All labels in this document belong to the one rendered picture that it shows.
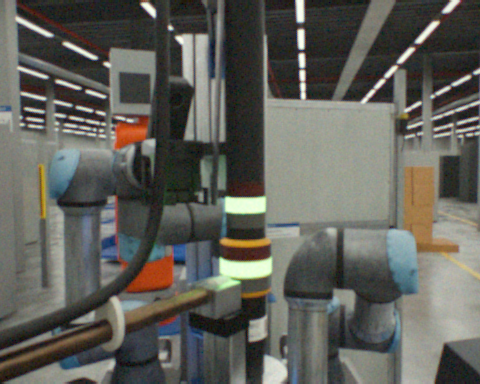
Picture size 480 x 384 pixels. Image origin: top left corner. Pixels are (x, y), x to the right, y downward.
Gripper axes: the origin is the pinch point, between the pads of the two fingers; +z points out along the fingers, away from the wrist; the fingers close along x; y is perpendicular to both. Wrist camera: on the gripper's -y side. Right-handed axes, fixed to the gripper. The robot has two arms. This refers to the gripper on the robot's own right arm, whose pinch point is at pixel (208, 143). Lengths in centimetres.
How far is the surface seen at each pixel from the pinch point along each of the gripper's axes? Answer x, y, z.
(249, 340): 0.6, 16.6, 9.5
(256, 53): -0.3, -6.7, 9.6
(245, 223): 0.7, 7.0, 9.4
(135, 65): -80, -97, -377
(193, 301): 6.1, 11.9, 11.4
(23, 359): 16.8, 11.8, 16.3
